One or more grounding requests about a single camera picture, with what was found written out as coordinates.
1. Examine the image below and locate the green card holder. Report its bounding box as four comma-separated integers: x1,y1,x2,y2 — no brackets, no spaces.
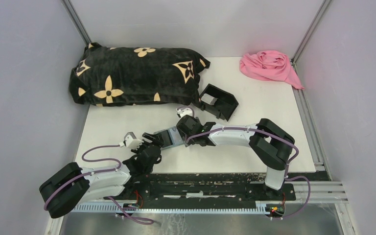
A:
154,126,186,150

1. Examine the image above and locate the black card box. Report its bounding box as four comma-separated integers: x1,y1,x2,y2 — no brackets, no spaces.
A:
198,84,239,121

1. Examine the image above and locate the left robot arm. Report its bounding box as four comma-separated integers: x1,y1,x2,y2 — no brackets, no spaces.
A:
39,132,172,218

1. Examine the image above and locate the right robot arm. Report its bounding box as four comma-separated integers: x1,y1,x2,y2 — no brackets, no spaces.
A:
176,116,299,200

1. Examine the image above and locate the stack of cards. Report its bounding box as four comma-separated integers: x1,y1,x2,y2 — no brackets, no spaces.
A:
201,94,218,106

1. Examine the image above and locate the black floral pillow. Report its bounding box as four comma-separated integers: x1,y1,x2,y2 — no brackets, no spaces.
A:
68,42,211,107

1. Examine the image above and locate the pink cloth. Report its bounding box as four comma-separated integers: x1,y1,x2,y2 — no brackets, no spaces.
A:
239,50,304,90

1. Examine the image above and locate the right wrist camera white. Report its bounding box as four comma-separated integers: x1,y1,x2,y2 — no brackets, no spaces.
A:
176,106,195,118

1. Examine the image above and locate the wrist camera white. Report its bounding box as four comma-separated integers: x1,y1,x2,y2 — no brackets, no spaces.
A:
119,132,143,150
176,106,195,118

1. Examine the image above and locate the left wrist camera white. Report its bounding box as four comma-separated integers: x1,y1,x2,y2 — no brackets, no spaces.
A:
119,132,143,150

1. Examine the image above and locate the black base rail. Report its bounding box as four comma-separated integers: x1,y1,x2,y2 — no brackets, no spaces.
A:
114,173,297,209

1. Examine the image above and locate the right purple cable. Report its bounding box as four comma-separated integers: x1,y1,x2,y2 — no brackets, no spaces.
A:
177,106,311,220

